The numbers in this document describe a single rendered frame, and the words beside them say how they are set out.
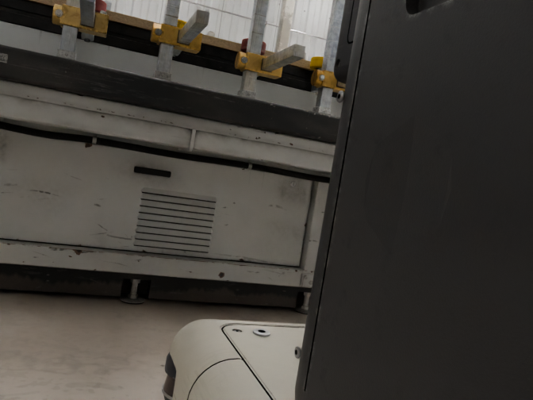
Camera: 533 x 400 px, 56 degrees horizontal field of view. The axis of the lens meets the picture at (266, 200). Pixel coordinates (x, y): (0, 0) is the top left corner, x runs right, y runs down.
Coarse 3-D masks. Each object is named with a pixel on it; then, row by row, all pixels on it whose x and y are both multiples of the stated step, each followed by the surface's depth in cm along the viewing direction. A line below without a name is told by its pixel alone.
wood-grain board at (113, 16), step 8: (32, 0) 144; (40, 0) 145; (48, 0) 146; (56, 0) 146; (64, 0) 147; (112, 16) 152; (120, 16) 153; (128, 16) 153; (128, 24) 154; (136, 24) 154; (144, 24) 155; (152, 24) 156; (160, 24) 157; (208, 40) 162; (216, 40) 163; (224, 40) 164; (224, 48) 165; (232, 48) 165; (288, 64) 173; (296, 64) 173; (304, 64) 174
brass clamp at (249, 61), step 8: (240, 56) 145; (248, 56) 145; (256, 56) 146; (264, 56) 147; (240, 64) 145; (248, 64) 146; (256, 64) 146; (264, 72) 147; (272, 72) 148; (280, 72) 149
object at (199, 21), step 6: (198, 12) 116; (204, 12) 116; (192, 18) 120; (198, 18) 116; (204, 18) 116; (186, 24) 127; (192, 24) 119; (198, 24) 117; (204, 24) 116; (180, 30) 136; (186, 30) 126; (192, 30) 123; (198, 30) 123; (180, 36) 135; (186, 36) 130; (192, 36) 129; (180, 42) 138; (186, 42) 137; (174, 54) 154
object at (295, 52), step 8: (288, 48) 128; (296, 48) 124; (304, 48) 125; (272, 56) 139; (280, 56) 133; (288, 56) 127; (296, 56) 125; (264, 64) 145; (272, 64) 138; (280, 64) 137
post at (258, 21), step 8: (256, 0) 146; (264, 0) 146; (256, 8) 145; (264, 8) 146; (256, 16) 146; (264, 16) 146; (256, 24) 146; (264, 24) 147; (256, 32) 146; (248, 40) 148; (256, 40) 146; (248, 48) 147; (256, 48) 147; (248, 72) 147; (256, 72) 147; (248, 80) 147; (240, 88) 149; (248, 88) 147
